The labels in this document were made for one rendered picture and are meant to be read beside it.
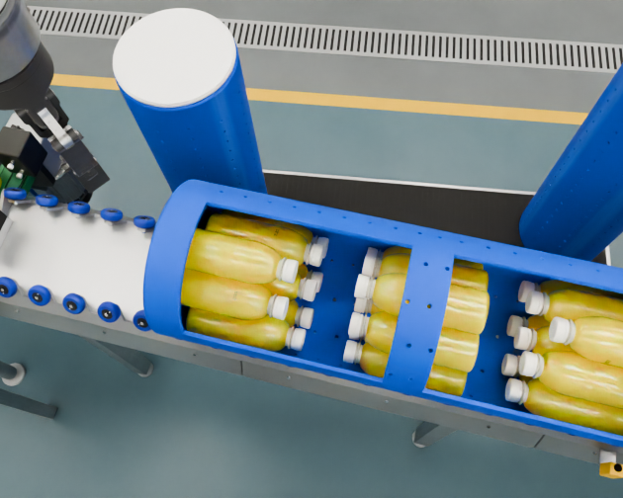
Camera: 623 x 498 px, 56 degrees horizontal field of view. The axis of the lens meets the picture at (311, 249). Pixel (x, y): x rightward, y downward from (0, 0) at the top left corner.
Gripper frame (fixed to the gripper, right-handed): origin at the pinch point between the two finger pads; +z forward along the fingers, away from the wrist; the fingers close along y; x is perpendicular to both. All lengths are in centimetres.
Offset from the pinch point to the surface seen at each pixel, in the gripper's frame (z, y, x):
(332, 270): 50, -15, -25
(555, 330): 31, -50, -40
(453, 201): 135, -1, -96
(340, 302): 53, -20, -22
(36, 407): 133, 35, 58
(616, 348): 29, -58, -44
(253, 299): 34.3, -14.4, -8.1
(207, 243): 29.0, -3.6, -7.8
